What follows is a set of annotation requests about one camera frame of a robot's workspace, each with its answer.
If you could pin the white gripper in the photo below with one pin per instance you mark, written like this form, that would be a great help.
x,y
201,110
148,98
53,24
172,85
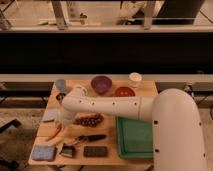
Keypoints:
x,y
65,117

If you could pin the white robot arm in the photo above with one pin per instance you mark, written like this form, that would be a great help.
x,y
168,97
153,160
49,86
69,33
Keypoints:
x,y
178,141

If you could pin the purple bowl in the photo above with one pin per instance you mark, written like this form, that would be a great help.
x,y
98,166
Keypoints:
x,y
101,84

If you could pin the red bowl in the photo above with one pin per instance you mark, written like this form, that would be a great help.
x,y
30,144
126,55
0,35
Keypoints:
x,y
124,92

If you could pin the grey blue triangular cloth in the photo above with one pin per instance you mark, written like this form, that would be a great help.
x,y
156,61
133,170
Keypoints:
x,y
50,115

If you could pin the blue sponge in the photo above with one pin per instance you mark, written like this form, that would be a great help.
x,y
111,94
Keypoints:
x,y
44,153

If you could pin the dark grape bunch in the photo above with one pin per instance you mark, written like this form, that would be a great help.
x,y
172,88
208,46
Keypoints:
x,y
89,121

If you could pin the small metal cup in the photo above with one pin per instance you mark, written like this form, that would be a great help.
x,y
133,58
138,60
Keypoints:
x,y
60,96

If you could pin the black rectangular block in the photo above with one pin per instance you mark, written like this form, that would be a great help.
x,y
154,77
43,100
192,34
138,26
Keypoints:
x,y
95,151

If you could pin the blue cup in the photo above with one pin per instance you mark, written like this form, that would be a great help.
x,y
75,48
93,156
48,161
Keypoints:
x,y
61,85

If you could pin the green plastic tray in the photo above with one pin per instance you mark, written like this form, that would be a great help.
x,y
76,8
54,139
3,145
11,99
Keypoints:
x,y
134,139

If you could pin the white paper cup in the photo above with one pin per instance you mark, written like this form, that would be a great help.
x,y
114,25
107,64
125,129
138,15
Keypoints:
x,y
135,79

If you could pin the black handled knife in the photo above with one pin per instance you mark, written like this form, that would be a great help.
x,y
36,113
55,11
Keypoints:
x,y
90,138

